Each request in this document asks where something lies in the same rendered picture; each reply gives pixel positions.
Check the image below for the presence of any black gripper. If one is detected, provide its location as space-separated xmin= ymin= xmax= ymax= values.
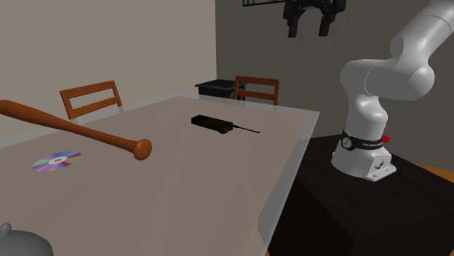
xmin=282 ymin=0 xmax=347 ymax=39

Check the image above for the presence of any brown wooden chair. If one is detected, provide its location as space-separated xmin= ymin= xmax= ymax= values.
xmin=234 ymin=75 xmax=280 ymax=106
xmin=59 ymin=79 xmax=123 ymax=121

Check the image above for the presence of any black side table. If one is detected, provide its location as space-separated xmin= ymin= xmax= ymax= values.
xmin=194 ymin=79 xmax=247 ymax=100

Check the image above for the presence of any black radio with antenna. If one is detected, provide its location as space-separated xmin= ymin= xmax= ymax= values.
xmin=191 ymin=114 xmax=261 ymax=135

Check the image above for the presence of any dark robot stand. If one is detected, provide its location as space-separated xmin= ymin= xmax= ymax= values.
xmin=267 ymin=134 xmax=454 ymax=256

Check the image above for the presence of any glass-topped brown table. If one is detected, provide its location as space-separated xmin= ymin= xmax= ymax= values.
xmin=0 ymin=92 xmax=321 ymax=256

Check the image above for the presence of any brown wooden baseball bat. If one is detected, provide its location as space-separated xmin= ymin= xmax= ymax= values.
xmin=0 ymin=99 xmax=153 ymax=161

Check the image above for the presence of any rainbow compact disc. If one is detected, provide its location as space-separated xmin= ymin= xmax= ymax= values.
xmin=31 ymin=151 xmax=82 ymax=173

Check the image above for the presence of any grey rounded object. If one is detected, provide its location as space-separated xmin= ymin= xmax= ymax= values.
xmin=0 ymin=222 xmax=54 ymax=256

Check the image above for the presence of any dark framed wall picture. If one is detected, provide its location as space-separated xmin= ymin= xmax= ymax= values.
xmin=242 ymin=0 xmax=287 ymax=7

